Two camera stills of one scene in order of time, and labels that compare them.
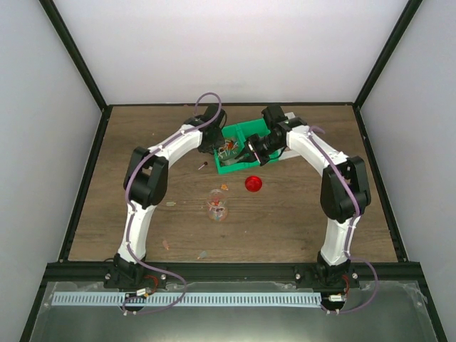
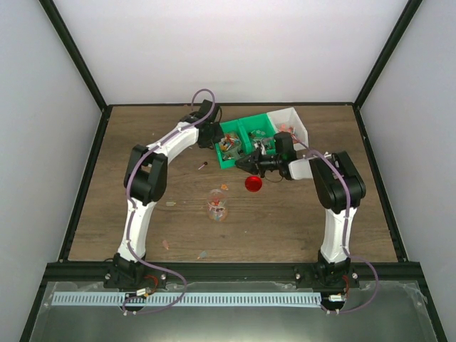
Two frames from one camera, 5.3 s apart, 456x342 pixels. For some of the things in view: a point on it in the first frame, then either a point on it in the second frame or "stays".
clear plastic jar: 216,205 stays
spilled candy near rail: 203,255 stays
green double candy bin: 235,137 stays
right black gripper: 255,156 -> 252,166
